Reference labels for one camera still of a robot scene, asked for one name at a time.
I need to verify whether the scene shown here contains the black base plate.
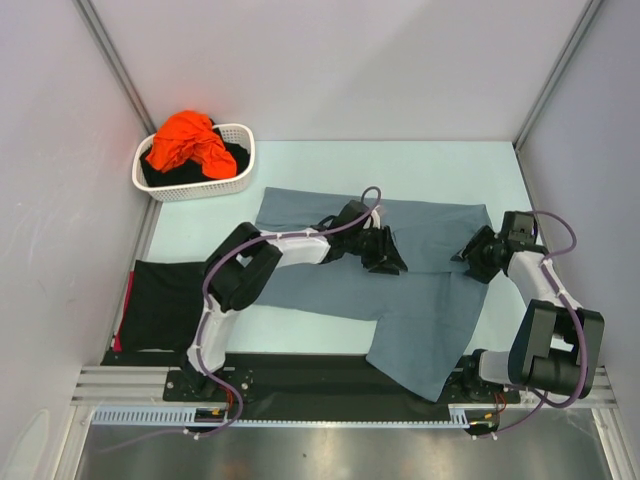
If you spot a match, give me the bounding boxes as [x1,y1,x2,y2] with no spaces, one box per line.
[101,351,520,423]

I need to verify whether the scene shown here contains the left aluminium corner post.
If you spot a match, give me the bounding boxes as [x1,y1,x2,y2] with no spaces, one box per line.
[71,0,156,134]

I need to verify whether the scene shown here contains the grey-blue t-shirt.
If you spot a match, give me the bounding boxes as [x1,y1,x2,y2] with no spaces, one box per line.
[257,199,490,401]

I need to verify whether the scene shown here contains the black garment in basket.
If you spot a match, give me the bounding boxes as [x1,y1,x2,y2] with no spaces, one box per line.
[141,139,249,187]

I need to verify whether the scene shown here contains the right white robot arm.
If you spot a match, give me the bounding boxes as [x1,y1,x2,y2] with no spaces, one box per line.
[452,211,605,408]

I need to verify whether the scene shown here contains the red folded garment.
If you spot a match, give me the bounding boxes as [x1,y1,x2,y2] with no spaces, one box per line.
[112,271,135,353]

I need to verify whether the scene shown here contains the aluminium corner post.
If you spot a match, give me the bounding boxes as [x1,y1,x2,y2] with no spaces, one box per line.
[512,0,606,155]
[71,0,156,134]

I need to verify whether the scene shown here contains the white plastic laundry basket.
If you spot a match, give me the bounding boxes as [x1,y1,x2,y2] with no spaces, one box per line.
[131,123,256,202]

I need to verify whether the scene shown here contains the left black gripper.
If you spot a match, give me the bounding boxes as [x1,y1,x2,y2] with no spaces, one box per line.
[344,225,406,275]

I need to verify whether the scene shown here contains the aluminium front rail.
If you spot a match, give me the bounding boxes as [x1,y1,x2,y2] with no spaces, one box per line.
[71,366,618,409]

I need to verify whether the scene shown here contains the white slotted cable duct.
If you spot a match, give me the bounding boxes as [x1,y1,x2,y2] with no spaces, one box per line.
[92,406,470,430]

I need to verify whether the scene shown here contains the orange t-shirt in basket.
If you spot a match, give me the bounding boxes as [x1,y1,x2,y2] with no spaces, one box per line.
[147,110,238,180]

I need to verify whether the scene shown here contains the folded black t-shirt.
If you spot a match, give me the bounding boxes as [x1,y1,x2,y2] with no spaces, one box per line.
[121,260,204,353]

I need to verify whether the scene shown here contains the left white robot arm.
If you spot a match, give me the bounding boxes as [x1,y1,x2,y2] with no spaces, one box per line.
[181,200,408,400]

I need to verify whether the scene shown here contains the right aluminium corner post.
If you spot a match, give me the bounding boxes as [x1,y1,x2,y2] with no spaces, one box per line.
[512,0,606,155]

